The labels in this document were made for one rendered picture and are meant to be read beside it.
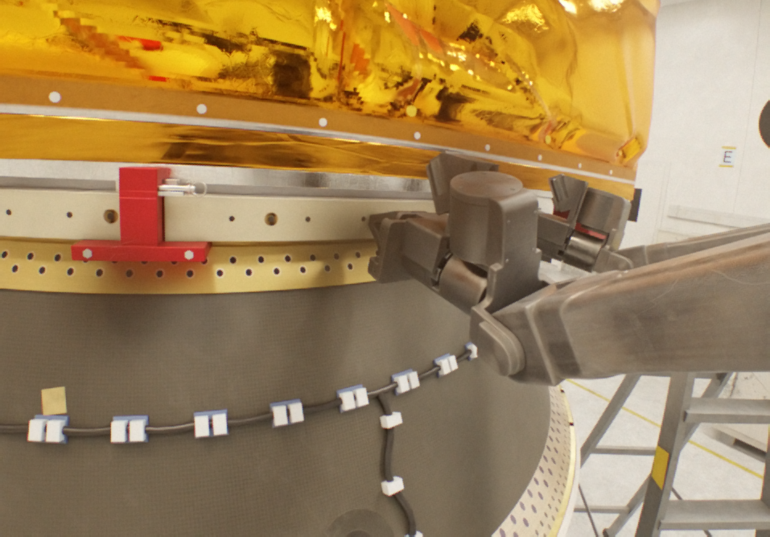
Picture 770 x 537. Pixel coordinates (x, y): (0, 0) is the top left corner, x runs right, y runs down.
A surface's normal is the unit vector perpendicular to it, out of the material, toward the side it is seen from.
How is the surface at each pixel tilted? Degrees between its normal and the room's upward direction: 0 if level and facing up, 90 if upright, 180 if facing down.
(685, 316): 104
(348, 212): 90
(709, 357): 109
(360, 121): 91
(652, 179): 90
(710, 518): 0
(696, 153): 90
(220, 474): 62
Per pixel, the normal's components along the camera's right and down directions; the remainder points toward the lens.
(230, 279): 0.43, -0.29
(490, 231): -0.88, 0.29
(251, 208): 0.46, 0.20
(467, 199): -0.61, 0.42
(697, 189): -0.83, 0.03
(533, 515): 0.59, -0.59
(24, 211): 0.21, 0.20
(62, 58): 0.38, 0.76
